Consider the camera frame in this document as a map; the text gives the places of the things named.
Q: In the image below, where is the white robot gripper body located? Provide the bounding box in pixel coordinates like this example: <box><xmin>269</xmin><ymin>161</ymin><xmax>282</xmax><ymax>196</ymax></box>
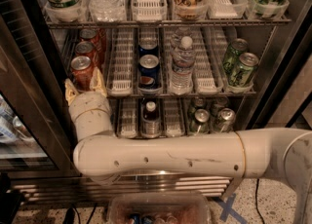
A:
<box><xmin>69</xmin><ymin>92</ymin><xmax>113</xmax><ymax>141</ymax></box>

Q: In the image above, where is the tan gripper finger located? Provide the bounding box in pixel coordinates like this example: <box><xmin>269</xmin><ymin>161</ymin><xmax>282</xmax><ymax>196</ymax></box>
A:
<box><xmin>64</xmin><ymin>79</ymin><xmax>79</xmax><ymax>104</ymax></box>
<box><xmin>90</xmin><ymin>67</ymin><xmax>107</xmax><ymax>97</ymax></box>

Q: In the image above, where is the red coke can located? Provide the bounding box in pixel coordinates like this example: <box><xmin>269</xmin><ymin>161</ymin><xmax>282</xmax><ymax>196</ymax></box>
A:
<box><xmin>70</xmin><ymin>56</ymin><xmax>94</xmax><ymax>91</ymax></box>
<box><xmin>75</xmin><ymin>41</ymin><xmax>100</xmax><ymax>68</ymax></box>
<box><xmin>79</xmin><ymin>28</ymin><xmax>104</xmax><ymax>64</ymax></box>

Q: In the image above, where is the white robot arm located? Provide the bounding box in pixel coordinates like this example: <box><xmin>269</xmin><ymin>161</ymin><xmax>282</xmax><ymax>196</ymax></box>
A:
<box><xmin>65</xmin><ymin>69</ymin><xmax>312</xmax><ymax>224</ymax></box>

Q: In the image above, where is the front blue pepsi can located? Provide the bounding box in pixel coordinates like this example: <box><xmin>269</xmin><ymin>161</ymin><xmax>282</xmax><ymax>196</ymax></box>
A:
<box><xmin>138</xmin><ymin>55</ymin><xmax>160</xmax><ymax>89</ymax></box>

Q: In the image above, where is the blue pepsi can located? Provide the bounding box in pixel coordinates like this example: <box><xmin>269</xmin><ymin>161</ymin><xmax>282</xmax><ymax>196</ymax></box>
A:
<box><xmin>138</xmin><ymin>55</ymin><xmax>160</xmax><ymax>89</ymax></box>
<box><xmin>138</xmin><ymin>38</ymin><xmax>158</xmax><ymax>56</ymax></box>

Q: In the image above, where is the glass fridge door left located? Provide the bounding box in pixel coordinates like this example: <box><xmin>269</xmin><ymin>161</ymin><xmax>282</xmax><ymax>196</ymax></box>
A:
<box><xmin>0</xmin><ymin>0</ymin><xmax>79</xmax><ymax>177</ymax></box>

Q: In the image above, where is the rear blue pepsi can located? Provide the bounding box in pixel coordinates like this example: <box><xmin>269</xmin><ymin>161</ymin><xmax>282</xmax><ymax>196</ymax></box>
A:
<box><xmin>138</xmin><ymin>38</ymin><xmax>158</xmax><ymax>56</ymax></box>

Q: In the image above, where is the clear water bottle middle shelf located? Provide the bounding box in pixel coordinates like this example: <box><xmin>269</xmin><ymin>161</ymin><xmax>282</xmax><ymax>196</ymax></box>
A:
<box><xmin>172</xmin><ymin>36</ymin><xmax>196</xmax><ymax>90</ymax></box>

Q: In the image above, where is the stainless steel fridge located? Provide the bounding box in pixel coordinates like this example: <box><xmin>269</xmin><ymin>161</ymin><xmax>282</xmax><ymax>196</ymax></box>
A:
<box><xmin>9</xmin><ymin>0</ymin><xmax>312</xmax><ymax>205</ymax></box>

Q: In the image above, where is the green can bottom shelf front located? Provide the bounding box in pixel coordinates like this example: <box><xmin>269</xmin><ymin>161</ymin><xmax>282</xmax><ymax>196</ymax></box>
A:
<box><xmin>189</xmin><ymin>109</ymin><xmax>210</xmax><ymax>133</ymax></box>

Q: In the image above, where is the green can shelf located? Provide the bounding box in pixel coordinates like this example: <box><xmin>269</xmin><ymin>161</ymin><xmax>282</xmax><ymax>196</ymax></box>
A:
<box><xmin>228</xmin><ymin>53</ymin><xmax>259</xmax><ymax>88</ymax></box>
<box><xmin>189</xmin><ymin>109</ymin><xmax>210</xmax><ymax>133</ymax></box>
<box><xmin>222</xmin><ymin>38</ymin><xmax>249</xmax><ymax>75</ymax></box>

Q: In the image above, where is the silver green can bottom right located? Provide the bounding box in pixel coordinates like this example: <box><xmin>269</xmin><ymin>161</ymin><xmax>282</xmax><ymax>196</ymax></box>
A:
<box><xmin>213</xmin><ymin>108</ymin><xmax>236</xmax><ymax>132</ymax></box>

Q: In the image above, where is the rear green can middle shelf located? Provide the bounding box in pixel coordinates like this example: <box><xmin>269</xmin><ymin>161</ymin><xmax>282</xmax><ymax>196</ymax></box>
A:
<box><xmin>222</xmin><ymin>38</ymin><xmax>249</xmax><ymax>75</ymax></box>

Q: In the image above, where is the front green can middle shelf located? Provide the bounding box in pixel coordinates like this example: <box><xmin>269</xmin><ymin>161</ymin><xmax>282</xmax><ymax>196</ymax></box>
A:
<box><xmin>228</xmin><ymin>53</ymin><xmax>259</xmax><ymax>88</ymax></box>

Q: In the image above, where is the brown bottle white cap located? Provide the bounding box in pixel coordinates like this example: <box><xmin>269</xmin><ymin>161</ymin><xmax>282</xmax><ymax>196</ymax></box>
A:
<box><xmin>143</xmin><ymin>101</ymin><xmax>160</xmax><ymax>135</ymax></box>

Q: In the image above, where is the clear plastic bin on floor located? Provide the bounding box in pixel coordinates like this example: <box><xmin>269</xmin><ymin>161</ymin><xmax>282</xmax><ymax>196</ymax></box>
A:
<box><xmin>107</xmin><ymin>192</ymin><xmax>211</xmax><ymax>224</ymax></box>

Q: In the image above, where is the black cable on floor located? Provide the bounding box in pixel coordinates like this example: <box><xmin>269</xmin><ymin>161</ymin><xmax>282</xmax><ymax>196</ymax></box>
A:
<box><xmin>254</xmin><ymin>178</ymin><xmax>267</xmax><ymax>224</ymax></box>

